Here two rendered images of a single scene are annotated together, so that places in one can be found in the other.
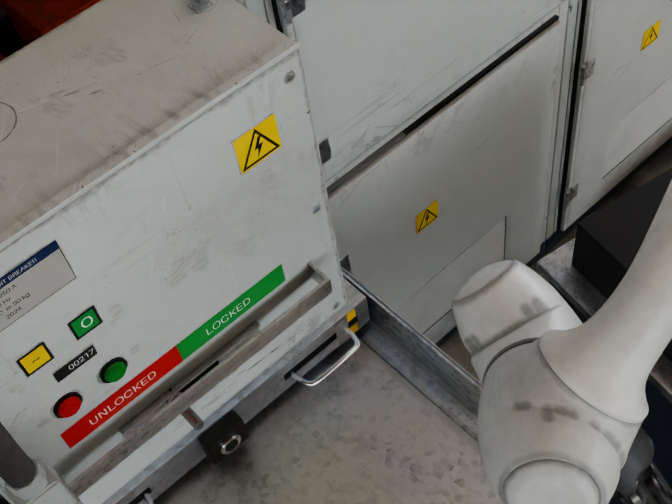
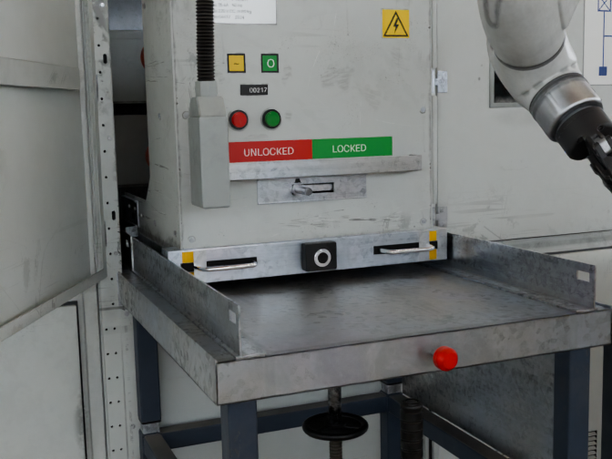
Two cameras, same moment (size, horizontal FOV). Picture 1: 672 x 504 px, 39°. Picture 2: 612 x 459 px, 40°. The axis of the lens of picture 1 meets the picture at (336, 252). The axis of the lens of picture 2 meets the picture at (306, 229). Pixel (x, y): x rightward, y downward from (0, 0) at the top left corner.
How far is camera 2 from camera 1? 1.24 m
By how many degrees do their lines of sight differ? 46
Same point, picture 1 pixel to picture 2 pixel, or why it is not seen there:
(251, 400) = (345, 247)
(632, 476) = (594, 123)
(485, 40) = (576, 214)
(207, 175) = (362, 20)
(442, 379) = (491, 276)
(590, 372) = not seen: outside the picture
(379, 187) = not seen: hidden behind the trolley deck
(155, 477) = (263, 251)
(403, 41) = (511, 167)
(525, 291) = not seen: hidden behind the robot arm
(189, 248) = (340, 65)
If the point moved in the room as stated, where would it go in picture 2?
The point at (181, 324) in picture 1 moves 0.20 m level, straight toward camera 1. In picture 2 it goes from (320, 124) to (334, 126)
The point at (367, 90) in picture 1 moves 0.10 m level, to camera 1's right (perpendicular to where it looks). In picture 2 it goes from (481, 188) to (525, 188)
